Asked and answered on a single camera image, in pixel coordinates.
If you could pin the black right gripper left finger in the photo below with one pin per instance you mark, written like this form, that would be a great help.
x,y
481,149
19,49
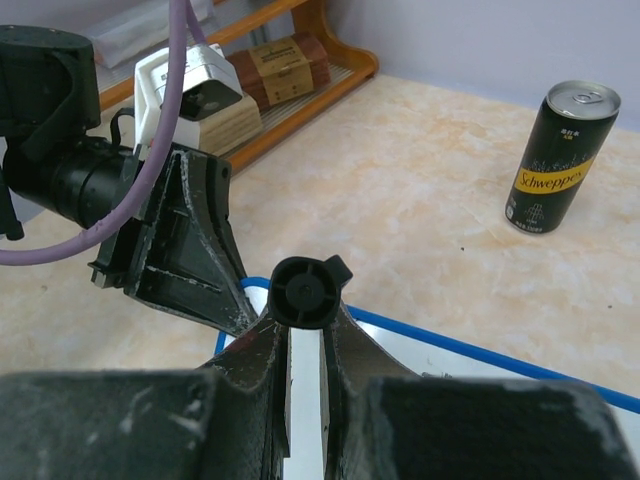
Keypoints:
x,y
223,420

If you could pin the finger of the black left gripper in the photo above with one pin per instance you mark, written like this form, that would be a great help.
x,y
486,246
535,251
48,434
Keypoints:
x,y
223,265

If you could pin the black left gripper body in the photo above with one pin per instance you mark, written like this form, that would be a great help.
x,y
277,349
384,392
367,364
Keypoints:
x,y
175,247

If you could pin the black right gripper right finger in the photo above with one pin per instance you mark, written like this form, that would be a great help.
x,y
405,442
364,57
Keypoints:
x,y
384,421

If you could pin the black capped whiteboard marker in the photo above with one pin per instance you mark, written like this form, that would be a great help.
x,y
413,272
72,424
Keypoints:
x,y
305,293

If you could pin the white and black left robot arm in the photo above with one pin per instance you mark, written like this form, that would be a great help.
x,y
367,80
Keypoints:
x,y
49,104

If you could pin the tan wrapped soap block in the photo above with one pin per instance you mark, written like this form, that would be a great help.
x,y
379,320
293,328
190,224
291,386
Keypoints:
x,y
230,127

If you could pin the brown wrapped soap block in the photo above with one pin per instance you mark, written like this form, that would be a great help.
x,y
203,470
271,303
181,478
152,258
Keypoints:
x,y
281,70

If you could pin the clear plastic sheet pack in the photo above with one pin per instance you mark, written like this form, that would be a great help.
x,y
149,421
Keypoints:
x,y
153,31

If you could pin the orange wooden shelf rack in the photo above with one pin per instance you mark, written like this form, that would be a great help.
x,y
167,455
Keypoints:
x,y
349,68

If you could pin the black Schweppes can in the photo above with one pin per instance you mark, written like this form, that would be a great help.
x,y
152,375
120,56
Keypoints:
x,y
572,124

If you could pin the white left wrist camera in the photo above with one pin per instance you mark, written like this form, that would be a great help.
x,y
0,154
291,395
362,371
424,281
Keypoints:
x,y
210,85

